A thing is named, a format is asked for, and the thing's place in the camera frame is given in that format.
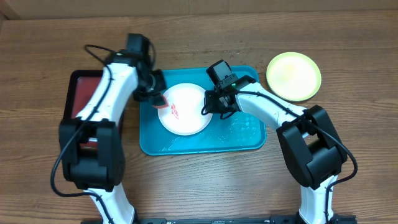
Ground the pink white plastic plate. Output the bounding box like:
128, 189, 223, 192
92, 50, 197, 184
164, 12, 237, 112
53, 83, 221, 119
157, 83, 212, 136

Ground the yellow-green plastic plate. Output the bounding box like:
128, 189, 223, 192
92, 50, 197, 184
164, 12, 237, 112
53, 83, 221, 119
266, 52, 322, 102

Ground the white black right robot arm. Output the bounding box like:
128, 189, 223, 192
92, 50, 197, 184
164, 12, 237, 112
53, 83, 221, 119
201, 60, 348, 223

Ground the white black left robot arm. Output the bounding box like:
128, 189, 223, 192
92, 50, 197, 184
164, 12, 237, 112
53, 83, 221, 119
50, 34, 168, 223

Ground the black red-lined sponge tray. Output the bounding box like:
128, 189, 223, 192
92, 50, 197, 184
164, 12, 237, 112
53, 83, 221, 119
59, 70, 123, 153

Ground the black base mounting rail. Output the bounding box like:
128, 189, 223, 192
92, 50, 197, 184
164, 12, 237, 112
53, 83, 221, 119
80, 214, 358, 224

